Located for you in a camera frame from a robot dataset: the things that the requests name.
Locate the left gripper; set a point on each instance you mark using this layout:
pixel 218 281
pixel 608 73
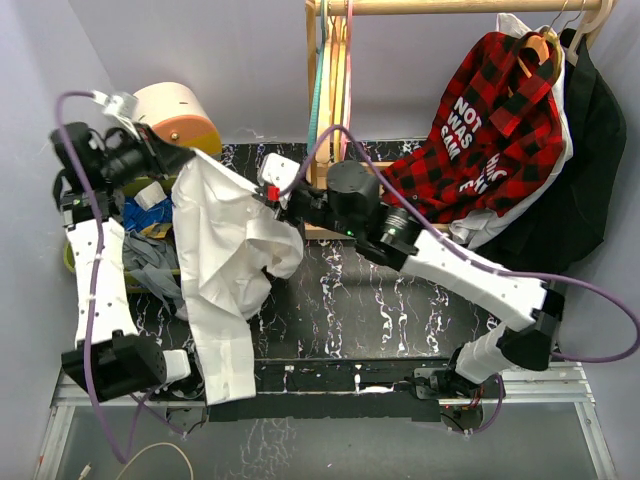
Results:
pixel 162 159

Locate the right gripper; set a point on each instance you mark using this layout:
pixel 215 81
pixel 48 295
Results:
pixel 284 211

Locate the white shirt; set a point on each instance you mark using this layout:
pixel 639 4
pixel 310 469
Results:
pixel 228 244

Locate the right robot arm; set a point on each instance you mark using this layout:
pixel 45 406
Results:
pixel 528 311

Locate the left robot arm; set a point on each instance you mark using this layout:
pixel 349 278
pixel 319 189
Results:
pixel 110 358

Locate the pink hanger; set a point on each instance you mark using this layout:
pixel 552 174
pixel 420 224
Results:
pixel 347 83

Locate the yellow hanger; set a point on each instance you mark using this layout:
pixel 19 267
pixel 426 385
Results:
pixel 333 75

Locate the red plaid shirt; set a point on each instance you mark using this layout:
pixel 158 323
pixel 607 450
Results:
pixel 485 150

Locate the orange wooden hanger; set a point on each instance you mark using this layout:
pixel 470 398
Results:
pixel 543 46

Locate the cream wooden hanger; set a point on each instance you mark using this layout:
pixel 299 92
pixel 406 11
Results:
pixel 588 29

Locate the wooden clothes rack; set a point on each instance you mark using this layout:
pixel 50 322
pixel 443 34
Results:
pixel 349 189

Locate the round pastel drawer cabinet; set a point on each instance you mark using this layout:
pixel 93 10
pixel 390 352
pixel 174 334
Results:
pixel 174 113

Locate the blue garment in basket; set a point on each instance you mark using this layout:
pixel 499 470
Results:
pixel 154 223

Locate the grey garment in basket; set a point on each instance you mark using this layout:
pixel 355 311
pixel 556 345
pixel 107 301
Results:
pixel 151 263

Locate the black garment on rack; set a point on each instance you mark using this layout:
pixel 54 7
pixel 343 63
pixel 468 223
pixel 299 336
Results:
pixel 569 220

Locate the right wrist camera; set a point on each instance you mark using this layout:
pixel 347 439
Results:
pixel 275 175

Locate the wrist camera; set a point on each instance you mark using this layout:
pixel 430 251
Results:
pixel 119 105
pixel 275 175

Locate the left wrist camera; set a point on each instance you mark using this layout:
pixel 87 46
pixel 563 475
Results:
pixel 119 105

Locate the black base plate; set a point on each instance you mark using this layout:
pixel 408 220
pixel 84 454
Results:
pixel 310 389

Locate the aluminium frame rail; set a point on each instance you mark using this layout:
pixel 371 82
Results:
pixel 562 384

